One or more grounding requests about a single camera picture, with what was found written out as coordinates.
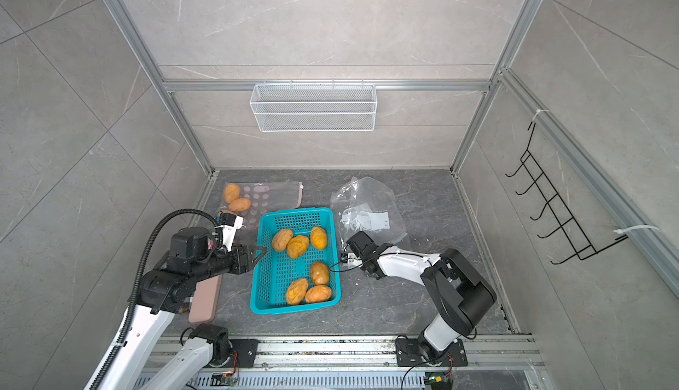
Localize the wrinkled tan potato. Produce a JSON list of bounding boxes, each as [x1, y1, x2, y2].
[[272, 229, 294, 252]]

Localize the yellow potato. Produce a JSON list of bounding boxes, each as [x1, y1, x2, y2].
[[285, 278, 309, 306], [309, 226, 328, 250], [286, 235, 311, 259]]

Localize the smooth brown potato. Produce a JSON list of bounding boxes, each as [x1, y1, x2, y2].
[[309, 262, 330, 286]]

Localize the clear plastic bag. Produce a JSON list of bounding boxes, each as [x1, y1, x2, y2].
[[330, 177, 411, 250]]

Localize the wrinkled brown potato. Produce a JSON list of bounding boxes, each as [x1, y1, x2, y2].
[[223, 183, 240, 203]]

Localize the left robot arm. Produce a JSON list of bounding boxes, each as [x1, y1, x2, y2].
[[87, 227, 267, 389]]

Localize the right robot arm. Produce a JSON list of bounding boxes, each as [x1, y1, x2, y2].
[[347, 232, 497, 366]]

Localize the teal plastic basket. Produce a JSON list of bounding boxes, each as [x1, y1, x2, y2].
[[250, 208, 342, 316]]

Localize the pink rectangular case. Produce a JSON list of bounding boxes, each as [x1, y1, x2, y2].
[[188, 275, 222, 326]]

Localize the wrinkled orange potato bottom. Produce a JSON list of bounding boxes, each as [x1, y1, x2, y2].
[[304, 285, 332, 303]]

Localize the white mesh wall basket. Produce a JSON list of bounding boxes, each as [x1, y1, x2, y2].
[[249, 83, 378, 133]]

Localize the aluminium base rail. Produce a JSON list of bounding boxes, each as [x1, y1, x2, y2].
[[132, 335, 547, 390]]

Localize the black corrugated cable hose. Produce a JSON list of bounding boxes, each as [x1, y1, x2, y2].
[[87, 208, 219, 390]]

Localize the black wire hook rack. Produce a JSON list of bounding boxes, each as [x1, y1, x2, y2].
[[505, 123, 629, 265]]

